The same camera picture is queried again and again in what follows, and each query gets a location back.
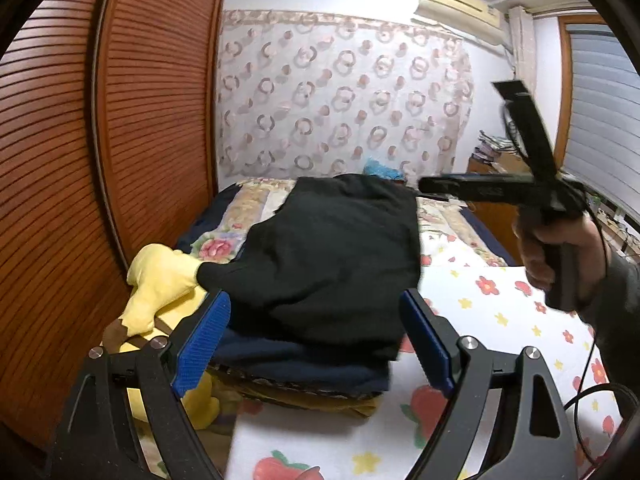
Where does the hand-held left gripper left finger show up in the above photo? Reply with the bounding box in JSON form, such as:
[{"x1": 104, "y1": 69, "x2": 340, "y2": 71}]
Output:
[{"x1": 50, "y1": 289, "x2": 232, "y2": 480}]

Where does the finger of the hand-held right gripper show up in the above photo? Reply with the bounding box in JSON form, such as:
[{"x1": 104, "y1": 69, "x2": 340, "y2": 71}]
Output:
[{"x1": 418, "y1": 172, "x2": 501, "y2": 200}]

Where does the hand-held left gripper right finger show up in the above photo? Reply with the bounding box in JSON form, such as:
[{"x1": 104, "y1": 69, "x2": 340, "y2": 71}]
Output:
[{"x1": 399, "y1": 287, "x2": 583, "y2": 480}]

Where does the black t-shirt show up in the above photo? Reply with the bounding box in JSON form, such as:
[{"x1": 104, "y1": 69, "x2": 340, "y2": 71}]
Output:
[{"x1": 197, "y1": 174, "x2": 423, "y2": 361}]

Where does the person's right forearm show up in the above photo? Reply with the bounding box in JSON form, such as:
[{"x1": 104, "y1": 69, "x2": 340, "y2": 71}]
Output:
[{"x1": 577, "y1": 255, "x2": 640, "y2": 411}]

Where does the person's right hand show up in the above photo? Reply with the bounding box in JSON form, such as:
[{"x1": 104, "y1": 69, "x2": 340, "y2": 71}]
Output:
[{"x1": 512, "y1": 212, "x2": 608, "y2": 311}]

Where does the wooden cabinet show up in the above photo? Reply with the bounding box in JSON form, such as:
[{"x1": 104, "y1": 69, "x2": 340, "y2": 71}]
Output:
[{"x1": 467, "y1": 152, "x2": 640, "y2": 261}]

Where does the white strawberry-print sheet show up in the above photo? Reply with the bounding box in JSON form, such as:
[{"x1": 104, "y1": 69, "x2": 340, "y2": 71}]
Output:
[{"x1": 135, "y1": 252, "x2": 626, "y2": 480}]

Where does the yellow plush toy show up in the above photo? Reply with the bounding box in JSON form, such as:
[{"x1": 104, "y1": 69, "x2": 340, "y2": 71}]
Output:
[{"x1": 102, "y1": 242, "x2": 223, "y2": 431}]

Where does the grey window blind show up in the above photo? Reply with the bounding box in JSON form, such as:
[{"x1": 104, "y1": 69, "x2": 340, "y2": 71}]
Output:
[{"x1": 560, "y1": 30, "x2": 640, "y2": 201}]

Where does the mustard yellow garment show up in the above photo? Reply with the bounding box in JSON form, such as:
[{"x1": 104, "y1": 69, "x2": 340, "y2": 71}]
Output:
[{"x1": 240, "y1": 390, "x2": 386, "y2": 418}]

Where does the navy folded garment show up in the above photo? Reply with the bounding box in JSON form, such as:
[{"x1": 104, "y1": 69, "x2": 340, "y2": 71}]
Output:
[{"x1": 210, "y1": 330, "x2": 393, "y2": 396}]

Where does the tied beige curtain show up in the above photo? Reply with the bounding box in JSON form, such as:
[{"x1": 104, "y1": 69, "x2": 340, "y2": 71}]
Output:
[{"x1": 507, "y1": 5, "x2": 536, "y2": 101}]

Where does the circle-patterned sheer curtain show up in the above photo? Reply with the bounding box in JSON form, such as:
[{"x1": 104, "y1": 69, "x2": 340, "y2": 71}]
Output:
[{"x1": 215, "y1": 9, "x2": 476, "y2": 186}]

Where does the beige air conditioner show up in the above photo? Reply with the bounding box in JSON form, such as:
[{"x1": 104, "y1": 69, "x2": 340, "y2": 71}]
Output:
[{"x1": 411, "y1": 0, "x2": 506, "y2": 46}]

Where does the wooden louvered wardrobe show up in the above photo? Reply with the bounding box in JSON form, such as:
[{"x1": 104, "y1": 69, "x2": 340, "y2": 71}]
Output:
[{"x1": 0, "y1": 0, "x2": 231, "y2": 461}]

